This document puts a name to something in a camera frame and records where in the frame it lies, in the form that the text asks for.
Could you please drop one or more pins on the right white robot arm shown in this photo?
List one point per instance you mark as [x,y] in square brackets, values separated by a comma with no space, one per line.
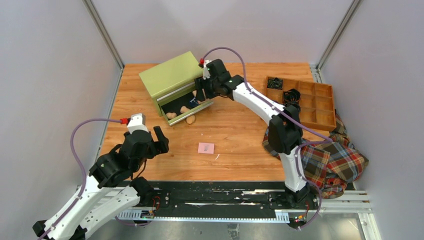
[284,128]

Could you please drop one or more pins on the aluminium frame rail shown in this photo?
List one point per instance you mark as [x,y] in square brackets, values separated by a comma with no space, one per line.
[352,201]

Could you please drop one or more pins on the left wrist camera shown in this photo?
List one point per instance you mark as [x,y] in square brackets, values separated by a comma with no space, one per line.
[137,122]

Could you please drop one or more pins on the green metal drawer cabinet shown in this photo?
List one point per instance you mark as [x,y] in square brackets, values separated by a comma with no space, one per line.
[171,85]

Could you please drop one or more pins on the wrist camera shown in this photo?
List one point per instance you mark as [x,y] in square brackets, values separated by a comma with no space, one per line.
[137,122]
[206,71]

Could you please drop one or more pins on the pink square card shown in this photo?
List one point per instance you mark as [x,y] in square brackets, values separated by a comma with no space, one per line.
[206,148]

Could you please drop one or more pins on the plaid flannel shirt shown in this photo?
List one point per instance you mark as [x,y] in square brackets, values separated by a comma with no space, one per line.
[332,166]

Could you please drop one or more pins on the beige makeup sponge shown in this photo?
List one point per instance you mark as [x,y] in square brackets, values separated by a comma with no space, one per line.
[171,115]
[184,109]
[190,119]

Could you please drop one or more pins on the wooden compartment organizer tray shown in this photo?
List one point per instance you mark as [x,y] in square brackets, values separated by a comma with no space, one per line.
[314,101]

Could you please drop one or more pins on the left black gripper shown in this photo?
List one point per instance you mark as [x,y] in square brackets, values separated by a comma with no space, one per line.
[160,146]

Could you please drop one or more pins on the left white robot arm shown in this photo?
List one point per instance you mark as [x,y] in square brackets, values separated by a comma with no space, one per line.
[81,217]

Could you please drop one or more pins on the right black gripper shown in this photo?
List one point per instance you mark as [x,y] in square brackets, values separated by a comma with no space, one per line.
[202,84]

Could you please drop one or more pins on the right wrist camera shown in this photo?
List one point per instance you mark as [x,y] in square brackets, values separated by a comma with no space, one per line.
[206,71]

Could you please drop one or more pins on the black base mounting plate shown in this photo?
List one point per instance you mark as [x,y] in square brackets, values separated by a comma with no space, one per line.
[232,201]

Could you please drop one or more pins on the dark blue round compact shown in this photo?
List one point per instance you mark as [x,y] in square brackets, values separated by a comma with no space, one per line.
[194,102]

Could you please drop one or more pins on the beige makeup sponge front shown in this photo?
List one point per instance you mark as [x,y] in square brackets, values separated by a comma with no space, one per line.
[171,115]

